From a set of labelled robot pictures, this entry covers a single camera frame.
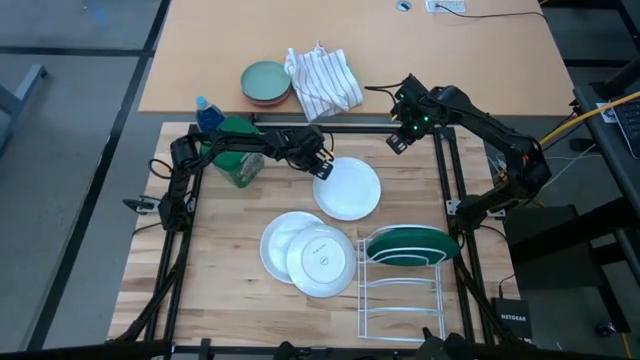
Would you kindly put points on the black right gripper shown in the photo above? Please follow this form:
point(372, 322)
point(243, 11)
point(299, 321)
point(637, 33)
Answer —
point(417, 110)

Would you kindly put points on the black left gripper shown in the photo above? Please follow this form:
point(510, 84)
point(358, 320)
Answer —
point(300, 145)

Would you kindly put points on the white plate with logo underside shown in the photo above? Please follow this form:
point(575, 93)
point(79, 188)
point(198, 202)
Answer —
point(322, 260)

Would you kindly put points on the dark green plate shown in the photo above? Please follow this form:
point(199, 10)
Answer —
point(410, 245)

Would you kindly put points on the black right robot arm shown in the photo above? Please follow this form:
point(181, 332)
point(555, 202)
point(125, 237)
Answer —
point(500, 135)

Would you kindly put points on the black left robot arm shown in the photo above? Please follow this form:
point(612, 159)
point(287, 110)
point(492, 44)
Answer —
point(235, 142)

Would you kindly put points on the pink small plate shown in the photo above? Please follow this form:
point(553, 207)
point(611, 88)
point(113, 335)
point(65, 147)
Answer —
point(267, 103)

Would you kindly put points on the white striped dish towel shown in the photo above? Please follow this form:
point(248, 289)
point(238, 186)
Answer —
point(320, 80)

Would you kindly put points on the light green small plate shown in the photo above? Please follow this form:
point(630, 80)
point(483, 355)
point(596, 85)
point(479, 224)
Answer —
point(265, 80)

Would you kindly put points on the blue dish soap bottle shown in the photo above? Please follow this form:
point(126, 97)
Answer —
point(207, 117)

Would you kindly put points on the white power outlet plate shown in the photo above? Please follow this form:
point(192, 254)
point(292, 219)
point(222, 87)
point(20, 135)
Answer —
point(445, 6)

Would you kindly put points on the black equipment stand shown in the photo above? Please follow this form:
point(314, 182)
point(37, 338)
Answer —
point(540, 235)

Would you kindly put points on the tan wooden desk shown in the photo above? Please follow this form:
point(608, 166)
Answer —
point(225, 30)

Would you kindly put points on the grey side desk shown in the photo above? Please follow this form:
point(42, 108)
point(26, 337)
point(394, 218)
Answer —
point(600, 145)

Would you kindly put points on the black keyboard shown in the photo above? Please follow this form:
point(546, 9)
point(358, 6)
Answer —
point(630, 125)

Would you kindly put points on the black caster wheel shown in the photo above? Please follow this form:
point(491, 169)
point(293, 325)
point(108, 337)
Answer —
point(605, 330)

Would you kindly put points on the grey metal bench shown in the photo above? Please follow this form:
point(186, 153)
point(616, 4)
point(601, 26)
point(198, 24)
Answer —
point(25, 80)

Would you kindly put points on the black aluminium table frame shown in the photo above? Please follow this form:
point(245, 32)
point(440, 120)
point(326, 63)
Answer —
point(350, 129)

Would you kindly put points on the metal mounting bracket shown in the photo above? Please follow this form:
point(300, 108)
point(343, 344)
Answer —
point(142, 205)

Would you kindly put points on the black Netgear network switch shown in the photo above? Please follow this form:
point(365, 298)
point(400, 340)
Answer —
point(512, 320)

